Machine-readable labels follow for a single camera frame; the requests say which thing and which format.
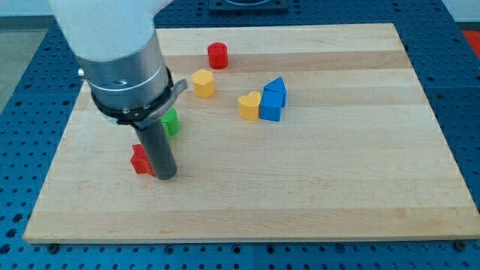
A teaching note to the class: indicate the red cylinder block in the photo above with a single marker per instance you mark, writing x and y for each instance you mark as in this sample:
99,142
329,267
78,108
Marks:
217,55

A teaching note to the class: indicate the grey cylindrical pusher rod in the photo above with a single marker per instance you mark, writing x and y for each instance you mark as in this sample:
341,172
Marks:
157,148

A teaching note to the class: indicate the green block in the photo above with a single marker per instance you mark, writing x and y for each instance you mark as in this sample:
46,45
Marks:
171,123

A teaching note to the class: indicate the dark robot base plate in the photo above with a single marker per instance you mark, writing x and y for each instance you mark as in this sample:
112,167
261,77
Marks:
249,6

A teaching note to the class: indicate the blue triangle block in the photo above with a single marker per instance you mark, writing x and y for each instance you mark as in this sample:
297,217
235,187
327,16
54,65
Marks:
277,85

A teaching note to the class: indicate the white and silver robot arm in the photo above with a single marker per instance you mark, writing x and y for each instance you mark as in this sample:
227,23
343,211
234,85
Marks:
116,46

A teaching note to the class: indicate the wooden board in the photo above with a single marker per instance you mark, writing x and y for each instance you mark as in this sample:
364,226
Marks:
357,155

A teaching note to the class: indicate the blue cube block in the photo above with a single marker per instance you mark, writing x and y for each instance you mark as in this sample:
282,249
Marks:
271,106

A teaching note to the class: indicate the red star block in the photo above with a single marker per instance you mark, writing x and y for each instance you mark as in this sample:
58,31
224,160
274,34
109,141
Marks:
140,161

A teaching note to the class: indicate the yellow hexagon block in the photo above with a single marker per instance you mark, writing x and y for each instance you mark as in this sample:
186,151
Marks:
204,84

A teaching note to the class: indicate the yellow heart block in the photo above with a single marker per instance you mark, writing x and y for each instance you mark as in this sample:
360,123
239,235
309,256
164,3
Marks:
249,106

